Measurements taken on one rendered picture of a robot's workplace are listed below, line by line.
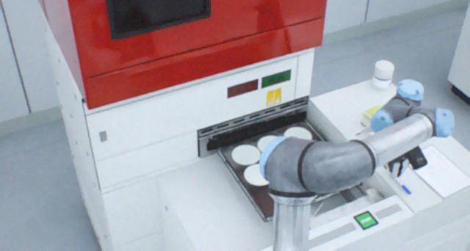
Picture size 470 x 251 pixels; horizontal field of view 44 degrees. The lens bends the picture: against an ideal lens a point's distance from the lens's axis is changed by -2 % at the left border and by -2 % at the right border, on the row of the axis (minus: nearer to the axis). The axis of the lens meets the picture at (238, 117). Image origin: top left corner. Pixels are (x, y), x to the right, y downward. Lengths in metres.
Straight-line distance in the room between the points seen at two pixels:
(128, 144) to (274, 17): 0.62
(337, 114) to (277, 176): 0.83
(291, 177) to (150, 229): 1.05
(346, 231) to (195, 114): 0.63
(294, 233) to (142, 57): 0.68
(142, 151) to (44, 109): 1.72
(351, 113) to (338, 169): 0.90
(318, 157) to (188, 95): 0.74
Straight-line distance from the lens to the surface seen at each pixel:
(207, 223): 1.95
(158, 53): 1.74
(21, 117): 3.65
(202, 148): 2.09
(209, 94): 1.97
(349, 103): 2.22
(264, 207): 1.90
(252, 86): 2.03
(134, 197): 2.14
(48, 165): 3.44
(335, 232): 1.78
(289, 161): 1.33
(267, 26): 1.86
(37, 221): 3.17
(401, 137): 1.45
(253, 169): 2.01
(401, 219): 1.86
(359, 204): 1.97
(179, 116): 1.97
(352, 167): 1.30
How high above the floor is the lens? 2.33
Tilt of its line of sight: 40 degrees down
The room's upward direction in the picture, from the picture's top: 1 degrees clockwise
